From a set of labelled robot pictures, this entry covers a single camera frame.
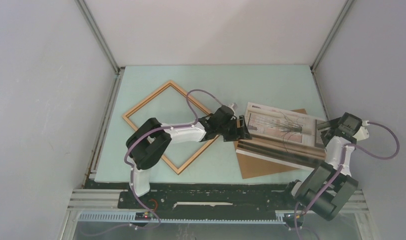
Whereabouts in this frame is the small green circuit board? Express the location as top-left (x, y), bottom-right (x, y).
top-left (134, 212), bottom-right (153, 221)

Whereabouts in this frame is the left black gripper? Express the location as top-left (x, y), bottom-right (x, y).
top-left (216, 115), bottom-right (251, 143)

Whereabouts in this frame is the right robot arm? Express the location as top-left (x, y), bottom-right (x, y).
top-left (281, 112), bottom-right (363, 221)

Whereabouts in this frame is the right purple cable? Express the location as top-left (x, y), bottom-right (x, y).
top-left (294, 121), bottom-right (401, 239)

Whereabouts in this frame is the wooden picture frame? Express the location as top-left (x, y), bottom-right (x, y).
top-left (122, 80), bottom-right (220, 175)

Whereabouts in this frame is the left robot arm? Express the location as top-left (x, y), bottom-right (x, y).
top-left (124, 105), bottom-right (252, 208)

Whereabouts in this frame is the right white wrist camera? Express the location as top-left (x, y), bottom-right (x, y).
top-left (353, 120), bottom-right (370, 141)

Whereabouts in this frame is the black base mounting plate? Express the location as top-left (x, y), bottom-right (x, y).
top-left (117, 183), bottom-right (296, 221)

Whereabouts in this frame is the left corner metal post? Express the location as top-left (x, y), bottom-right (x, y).
top-left (75, 0), bottom-right (122, 179)

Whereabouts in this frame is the right corner metal post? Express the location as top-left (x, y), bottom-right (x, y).
top-left (310, 0), bottom-right (356, 119)

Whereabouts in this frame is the aluminium rail frame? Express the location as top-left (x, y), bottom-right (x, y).
top-left (58, 188), bottom-right (370, 240)

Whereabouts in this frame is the printed photo sheet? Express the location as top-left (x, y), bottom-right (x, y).
top-left (235, 101), bottom-right (328, 171)

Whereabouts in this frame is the corner metal post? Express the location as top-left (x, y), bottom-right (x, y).
top-left (310, 0), bottom-right (356, 119)
top-left (75, 0), bottom-right (122, 179)

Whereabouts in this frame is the brown cardboard backing board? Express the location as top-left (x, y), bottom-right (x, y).
top-left (234, 103), bottom-right (306, 179)

